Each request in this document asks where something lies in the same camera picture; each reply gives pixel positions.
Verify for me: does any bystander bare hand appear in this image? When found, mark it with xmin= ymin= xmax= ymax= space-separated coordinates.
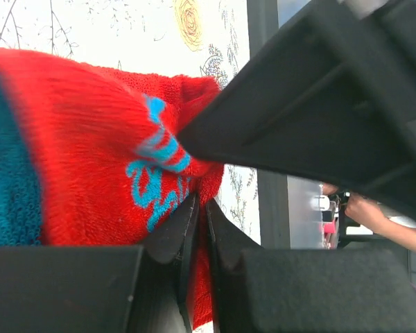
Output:
xmin=321 ymin=182 xmax=385 ymax=234

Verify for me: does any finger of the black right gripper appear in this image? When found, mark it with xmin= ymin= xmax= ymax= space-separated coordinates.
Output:
xmin=178 ymin=1 xmax=416 ymax=221

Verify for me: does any bystander bare forearm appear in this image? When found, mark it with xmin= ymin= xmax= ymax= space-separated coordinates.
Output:
xmin=366 ymin=215 xmax=416 ymax=252

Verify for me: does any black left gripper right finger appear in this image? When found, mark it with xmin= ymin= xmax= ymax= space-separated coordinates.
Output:
xmin=207 ymin=201 xmax=416 ymax=332

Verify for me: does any floral patterned table mat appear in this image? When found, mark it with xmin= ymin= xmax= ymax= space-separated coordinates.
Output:
xmin=0 ymin=1 xmax=249 ymax=246

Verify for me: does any red and blue towel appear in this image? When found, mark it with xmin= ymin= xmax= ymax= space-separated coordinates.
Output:
xmin=0 ymin=46 xmax=226 ymax=330

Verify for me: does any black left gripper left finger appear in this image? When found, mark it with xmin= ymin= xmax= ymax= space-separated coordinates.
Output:
xmin=0 ymin=194 xmax=200 ymax=333

